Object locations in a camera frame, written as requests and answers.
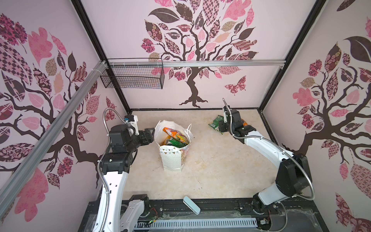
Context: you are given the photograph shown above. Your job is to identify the green Fox's candy bag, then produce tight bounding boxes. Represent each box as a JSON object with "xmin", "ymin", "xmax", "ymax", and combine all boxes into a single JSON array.
[{"xmin": 208, "ymin": 115, "xmax": 224, "ymax": 134}]

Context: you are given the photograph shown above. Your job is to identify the yellow-green Fox's candy bag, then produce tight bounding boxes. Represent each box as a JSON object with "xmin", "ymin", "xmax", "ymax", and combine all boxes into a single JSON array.
[{"xmin": 166, "ymin": 137, "xmax": 187, "ymax": 148}]

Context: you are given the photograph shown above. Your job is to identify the white patterned paper bag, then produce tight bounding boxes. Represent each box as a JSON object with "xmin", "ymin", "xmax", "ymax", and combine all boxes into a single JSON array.
[{"xmin": 154, "ymin": 120, "xmax": 194, "ymax": 172}]

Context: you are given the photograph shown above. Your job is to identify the Fox's fruits oval candy bag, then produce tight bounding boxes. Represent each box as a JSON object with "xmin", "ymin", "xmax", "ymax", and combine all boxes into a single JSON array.
[{"xmin": 162, "ymin": 127, "xmax": 189, "ymax": 145}]

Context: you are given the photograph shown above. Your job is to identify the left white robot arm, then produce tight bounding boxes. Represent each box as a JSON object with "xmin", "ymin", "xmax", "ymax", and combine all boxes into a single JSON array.
[{"xmin": 93, "ymin": 124, "xmax": 155, "ymax": 232}]

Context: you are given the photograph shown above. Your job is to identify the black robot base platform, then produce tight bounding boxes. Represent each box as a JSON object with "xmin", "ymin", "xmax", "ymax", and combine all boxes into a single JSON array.
[{"xmin": 136, "ymin": 198, "xmax": 329, "ymax": 232}]

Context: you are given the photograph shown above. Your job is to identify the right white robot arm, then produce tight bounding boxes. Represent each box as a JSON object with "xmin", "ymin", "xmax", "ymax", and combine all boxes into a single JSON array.
[{"xmin": 218, "ymin": 106, "xmax": 315, "ymax": 214}]

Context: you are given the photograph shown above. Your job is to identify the light blue oblong object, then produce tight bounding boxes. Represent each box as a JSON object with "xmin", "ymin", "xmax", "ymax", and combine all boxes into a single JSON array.
[{"xmin": 183, "ymin": 196, "xmax": 201, "ymax": 215}]

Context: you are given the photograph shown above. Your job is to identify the right metal cable conduit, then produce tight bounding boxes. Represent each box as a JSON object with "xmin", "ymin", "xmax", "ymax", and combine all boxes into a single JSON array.
[{"xmin": 222, "ymin": 98, "xmax": 316, "ymax": 201}]

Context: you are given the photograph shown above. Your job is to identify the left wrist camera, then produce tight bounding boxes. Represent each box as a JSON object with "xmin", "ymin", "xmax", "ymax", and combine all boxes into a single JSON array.
[{"xmin": 124, "ymin": 115, "xmax": 139, "ymax": 136}]

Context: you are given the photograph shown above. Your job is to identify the black wire basket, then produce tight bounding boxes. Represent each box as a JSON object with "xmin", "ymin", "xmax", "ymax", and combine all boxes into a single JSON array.
[{"xmin": 100, "ymin": 58, "xmax": 165, "ymax": 90}]

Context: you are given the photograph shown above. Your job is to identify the aluminium rail back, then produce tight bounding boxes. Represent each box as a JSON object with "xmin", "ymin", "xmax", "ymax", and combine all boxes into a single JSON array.
[{"xmin": 109, "ymin": 60, "xmax": 286, "ymax": 68}]

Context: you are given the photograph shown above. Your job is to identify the aluminium rail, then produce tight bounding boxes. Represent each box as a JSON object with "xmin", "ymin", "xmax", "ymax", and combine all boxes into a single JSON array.
[
  {"xmin": 1, "ymin": 61, "xmax": 107, "ymax": 217},
  {"xmin": 109, "ymin": 60, "xmax": 286, "ymax": 68}
]

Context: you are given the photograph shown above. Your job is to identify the white slotted cable duct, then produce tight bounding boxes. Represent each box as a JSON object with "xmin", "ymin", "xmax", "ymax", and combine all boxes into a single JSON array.
[{"xmin": 134, "ymin": 218, "xmax": 258, "ymax": 231}]

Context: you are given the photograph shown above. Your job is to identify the aluminium rail left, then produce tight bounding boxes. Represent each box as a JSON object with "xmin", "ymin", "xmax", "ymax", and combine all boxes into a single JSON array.
[{"xmin": 1, "ymin": 61, "xmax": 107, "ymax": 217}]

